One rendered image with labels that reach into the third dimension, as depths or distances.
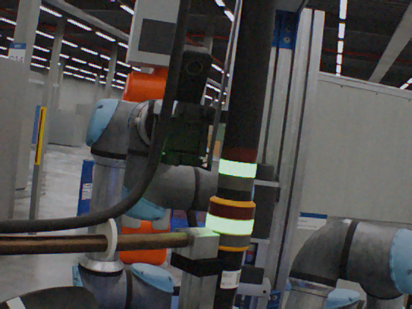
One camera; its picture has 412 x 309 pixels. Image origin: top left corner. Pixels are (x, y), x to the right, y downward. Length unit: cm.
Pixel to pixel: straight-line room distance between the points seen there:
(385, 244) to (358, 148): 161
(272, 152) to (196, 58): 78
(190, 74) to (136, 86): 383
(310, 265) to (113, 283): 53
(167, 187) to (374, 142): 183
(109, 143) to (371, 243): 61
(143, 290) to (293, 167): 53
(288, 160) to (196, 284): 97
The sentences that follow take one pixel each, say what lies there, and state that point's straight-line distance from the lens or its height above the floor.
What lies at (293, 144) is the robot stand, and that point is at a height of 163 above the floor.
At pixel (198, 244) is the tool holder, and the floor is 154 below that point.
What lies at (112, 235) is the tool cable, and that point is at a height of 155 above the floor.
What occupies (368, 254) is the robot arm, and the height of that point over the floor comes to 146.
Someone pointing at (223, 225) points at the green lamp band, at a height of 156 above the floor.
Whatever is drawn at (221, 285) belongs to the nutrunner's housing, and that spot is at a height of 150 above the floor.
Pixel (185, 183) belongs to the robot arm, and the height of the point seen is 155.
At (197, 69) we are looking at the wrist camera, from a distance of 65.
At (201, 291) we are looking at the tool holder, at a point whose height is 150.
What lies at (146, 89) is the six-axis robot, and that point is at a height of 193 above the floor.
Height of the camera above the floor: 164
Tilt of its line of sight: 3 degrees down
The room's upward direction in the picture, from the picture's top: 8 degrees clockwise
